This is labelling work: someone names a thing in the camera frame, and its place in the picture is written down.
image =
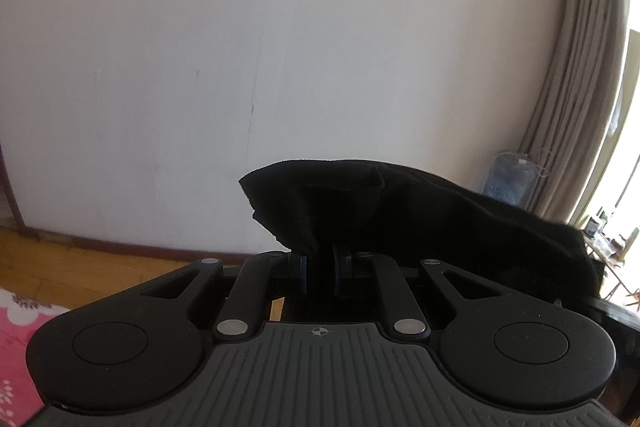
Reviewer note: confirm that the folding table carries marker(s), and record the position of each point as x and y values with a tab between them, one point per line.
615	247

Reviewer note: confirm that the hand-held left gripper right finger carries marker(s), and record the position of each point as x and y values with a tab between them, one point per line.
342	277

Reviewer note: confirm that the beige curtain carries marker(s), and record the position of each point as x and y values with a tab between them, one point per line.
585	57

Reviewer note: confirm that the black T-shirt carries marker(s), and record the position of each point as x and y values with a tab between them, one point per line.
425	217

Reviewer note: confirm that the pink floral blanket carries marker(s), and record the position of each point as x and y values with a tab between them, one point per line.
20	332

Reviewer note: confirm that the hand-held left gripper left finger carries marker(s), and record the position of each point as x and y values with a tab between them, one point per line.
300	277

